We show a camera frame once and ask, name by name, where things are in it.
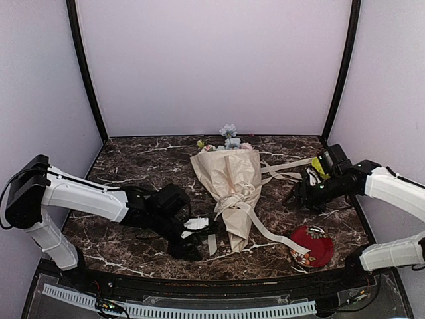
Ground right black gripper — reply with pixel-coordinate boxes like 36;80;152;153
283;173;349;215

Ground white printed ribbon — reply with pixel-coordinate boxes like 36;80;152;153
205;158;315;256

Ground beige wrapping paper sheet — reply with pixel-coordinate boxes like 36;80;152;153
190;149;262;253

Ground pink fake rose stem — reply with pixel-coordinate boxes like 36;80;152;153
240;142;254;150

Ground blue fake flower stem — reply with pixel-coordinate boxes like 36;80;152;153
219;124;241;150

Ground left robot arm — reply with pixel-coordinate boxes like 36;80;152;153
1;154;209;290

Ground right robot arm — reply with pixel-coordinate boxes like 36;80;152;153
284;144;424;288

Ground yellow-green cup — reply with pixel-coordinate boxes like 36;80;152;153
311;157;326;179

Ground red floral plate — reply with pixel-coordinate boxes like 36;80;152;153
290;225;334;268

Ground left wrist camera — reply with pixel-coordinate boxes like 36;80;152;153
181;217;218;239

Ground black front table rail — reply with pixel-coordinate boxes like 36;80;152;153
39;259;396;302

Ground white slotted cable duct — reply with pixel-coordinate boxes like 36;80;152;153
42;284;317;318

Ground right black frame post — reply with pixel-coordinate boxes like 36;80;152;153
320;0;361;146

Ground black frame post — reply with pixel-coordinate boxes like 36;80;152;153
320;0;361;146
66;0;109;144

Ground left black frame post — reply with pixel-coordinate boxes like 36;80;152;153
66;0;109;144

